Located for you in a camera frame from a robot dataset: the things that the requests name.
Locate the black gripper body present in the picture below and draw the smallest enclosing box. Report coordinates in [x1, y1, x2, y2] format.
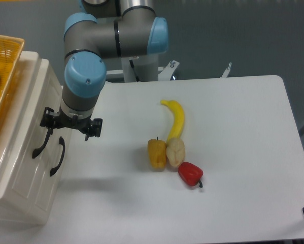
[55, 111, 91, 133]

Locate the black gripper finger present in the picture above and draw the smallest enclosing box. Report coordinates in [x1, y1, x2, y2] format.
[83, 118, 103, 141]
[40, 107, 59, 139]

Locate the black top drawer handle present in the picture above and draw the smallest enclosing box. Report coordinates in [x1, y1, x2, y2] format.
[31, 128, 53, 160]

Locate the black drawer handle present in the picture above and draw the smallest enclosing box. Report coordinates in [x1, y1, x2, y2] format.
[49, 136, 66, 177]
[31, 128, 53, 160]

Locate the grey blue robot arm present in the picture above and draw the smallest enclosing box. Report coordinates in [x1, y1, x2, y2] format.
[40, 1, 168, 138]

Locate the white drawer cabinet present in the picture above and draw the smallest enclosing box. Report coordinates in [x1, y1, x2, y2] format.
[0, 51, 71, 224]

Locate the yellow toy bell pepper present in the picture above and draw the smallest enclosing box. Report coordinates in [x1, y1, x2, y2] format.
[147, 137, 166, 171]

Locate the yellow woven basket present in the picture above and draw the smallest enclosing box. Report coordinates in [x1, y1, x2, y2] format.
[0, 35, 25, 120]

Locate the yellow toy banana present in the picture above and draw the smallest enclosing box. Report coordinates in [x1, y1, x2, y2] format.
[160, 100, 185, 144]

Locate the cream toy garlic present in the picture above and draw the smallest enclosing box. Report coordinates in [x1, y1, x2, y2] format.
[166, 138, 185, 168]

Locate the red toy bell pepper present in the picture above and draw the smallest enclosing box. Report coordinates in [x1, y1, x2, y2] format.
[178, 162, 204, 188]

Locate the black bottom drawer handle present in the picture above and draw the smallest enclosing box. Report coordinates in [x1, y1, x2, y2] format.
[49, 136, 66, 177]

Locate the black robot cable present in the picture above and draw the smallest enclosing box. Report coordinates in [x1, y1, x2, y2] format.
[128, 57, 141, 82]

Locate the white right clamp bracket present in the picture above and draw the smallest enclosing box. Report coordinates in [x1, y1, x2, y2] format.
[221, 62, 232, 78]

